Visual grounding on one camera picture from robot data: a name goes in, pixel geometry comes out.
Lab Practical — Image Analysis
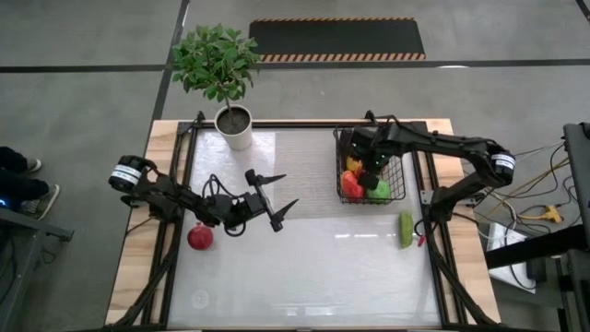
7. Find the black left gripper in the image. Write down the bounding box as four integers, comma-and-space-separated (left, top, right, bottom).
216, 168, 301, 233

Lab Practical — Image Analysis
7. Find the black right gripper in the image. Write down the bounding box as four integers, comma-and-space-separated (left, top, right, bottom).
348, 124, 402, 191

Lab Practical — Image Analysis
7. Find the dark purple sweet potato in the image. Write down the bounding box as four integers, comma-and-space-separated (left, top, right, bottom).
336, 128, 351, 156

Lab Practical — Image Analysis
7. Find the green apple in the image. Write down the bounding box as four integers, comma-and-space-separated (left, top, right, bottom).
366, 178, 392, 202

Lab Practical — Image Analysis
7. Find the orange-red oblong vegetable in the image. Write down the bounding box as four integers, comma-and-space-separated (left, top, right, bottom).
340, 170, 365, 199

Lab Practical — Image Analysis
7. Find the red pomegranate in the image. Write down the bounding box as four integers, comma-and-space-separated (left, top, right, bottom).
186, 222, 215, 252

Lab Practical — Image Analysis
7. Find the green cucumber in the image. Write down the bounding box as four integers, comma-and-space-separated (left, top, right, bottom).
398, 210, 415, 249

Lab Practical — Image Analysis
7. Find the grey mesh table mat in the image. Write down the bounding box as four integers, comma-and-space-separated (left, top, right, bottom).
274, 131, 419, 220

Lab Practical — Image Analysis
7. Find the potted green tree white pot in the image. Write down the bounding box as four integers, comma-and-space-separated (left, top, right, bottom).
171, 22, 262, 152

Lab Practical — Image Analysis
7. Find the black hazard-striped floor mat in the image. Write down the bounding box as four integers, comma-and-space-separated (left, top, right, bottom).
248, 17, 426, 64

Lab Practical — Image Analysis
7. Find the white box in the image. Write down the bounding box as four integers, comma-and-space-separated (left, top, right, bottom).
486, 220, 538, 294

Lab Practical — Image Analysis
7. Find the yellow power splitter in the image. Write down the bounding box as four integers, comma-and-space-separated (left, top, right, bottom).
518, 205, 563, 225

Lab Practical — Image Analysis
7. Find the black equipment cart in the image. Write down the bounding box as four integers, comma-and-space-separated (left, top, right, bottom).
483, 122, 590, 332

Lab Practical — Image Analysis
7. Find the grey metal bench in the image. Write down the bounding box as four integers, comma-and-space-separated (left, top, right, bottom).
0, 207, 75, 319

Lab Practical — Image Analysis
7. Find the person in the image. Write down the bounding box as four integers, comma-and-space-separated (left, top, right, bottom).
0, 146, 61, 220

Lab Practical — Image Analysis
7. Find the black wire basket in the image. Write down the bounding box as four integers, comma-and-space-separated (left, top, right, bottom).
332, 120, 407, 206

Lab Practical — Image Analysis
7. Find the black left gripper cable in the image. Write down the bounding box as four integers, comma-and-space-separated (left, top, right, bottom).
202, 173, 248, 239

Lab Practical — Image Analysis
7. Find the black metal table frame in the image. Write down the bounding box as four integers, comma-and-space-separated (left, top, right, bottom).
105, 110, 503, 331

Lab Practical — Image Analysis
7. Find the yellow cable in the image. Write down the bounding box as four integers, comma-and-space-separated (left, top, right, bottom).
506, 156, 572, 199

